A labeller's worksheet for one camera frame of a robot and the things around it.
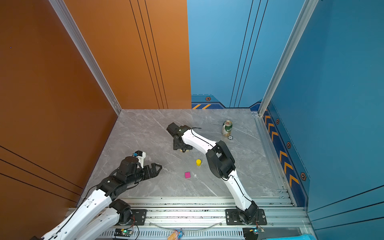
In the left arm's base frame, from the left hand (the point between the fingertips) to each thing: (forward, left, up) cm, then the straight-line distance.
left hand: (156, 167), depth 80 cm
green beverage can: (+29, -42, -1) cm, 51 cm away
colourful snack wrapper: (-29, -12, -7) cm, 32 cm away
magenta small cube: (0, -16, -10) cm, 19 cm away
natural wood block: (+6, -16, +8) cm, 19 cm away
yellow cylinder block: (+8, -23, -8) cm, 25 cm away
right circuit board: (-26, -51, -9) cm, 58 cm away
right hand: (+17, -11, -7) cm, 21 cm away
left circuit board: (-28, +13, -12) cm, 33 cm away
